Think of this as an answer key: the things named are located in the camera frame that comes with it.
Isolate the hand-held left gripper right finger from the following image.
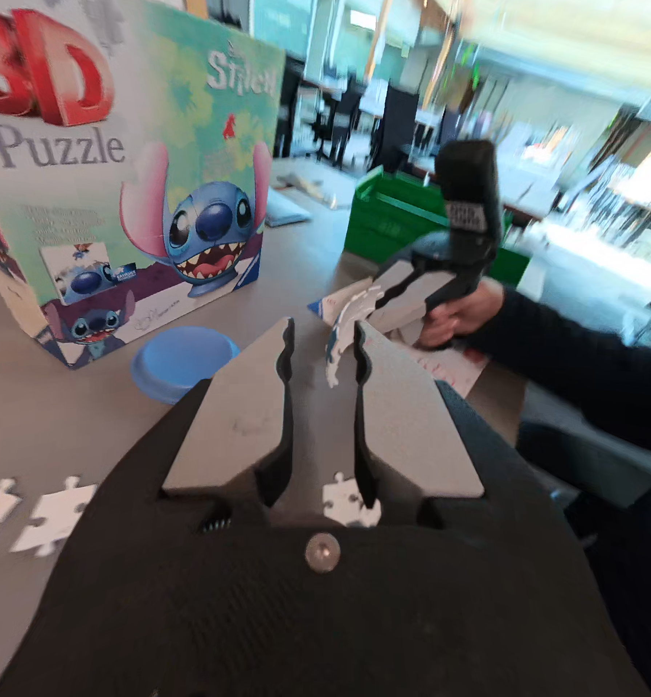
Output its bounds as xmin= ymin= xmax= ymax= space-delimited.
xmin=353 ymin=320 xmax=486 ymax=510

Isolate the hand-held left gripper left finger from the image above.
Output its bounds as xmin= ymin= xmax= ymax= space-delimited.
xmin=161 ymin=317 xmax=296 ymax=507

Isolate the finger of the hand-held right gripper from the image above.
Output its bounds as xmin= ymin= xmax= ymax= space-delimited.
xmin=372 ymin=260 xmax=414 ymax=303
xmin=369 ymin=269 xmax=458 ymax=346

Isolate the joined white puzzle strip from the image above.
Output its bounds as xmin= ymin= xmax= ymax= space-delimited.
xmin=325 ymin=283 xmax=386 ymax=388

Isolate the person's right forearm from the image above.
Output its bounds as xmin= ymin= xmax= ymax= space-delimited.
xmin=467 ymin=289 xmax=651 ymax=464

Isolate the cartoon puzzle box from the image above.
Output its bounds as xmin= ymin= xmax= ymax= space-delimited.
xmin=0 ymin=0 xmax=286 ymax=371

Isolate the person's right hand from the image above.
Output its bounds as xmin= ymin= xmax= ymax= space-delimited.
xmin=415 ymin=279 xmax=507 ymax=350

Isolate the green plastic bin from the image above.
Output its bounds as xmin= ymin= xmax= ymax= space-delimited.
xmin=344 ymin=166 xmax=530 ymax=286

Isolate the white instruction sheet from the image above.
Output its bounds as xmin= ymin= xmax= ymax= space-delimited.
xmin=308 ymin=278 xmax=490 ymax=398

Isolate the blue round stand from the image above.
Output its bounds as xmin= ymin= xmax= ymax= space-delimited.
xmin=131 ymin=326 xmax=240 ymax=405

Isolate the grey flat pad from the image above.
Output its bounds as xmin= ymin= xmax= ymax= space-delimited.
xmin=266 ymin=188 xmax=311 ymax=228

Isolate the long flat metal plate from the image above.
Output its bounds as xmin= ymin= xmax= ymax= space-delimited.
xmin=274 ymin=173 xmax=340 ymax=209

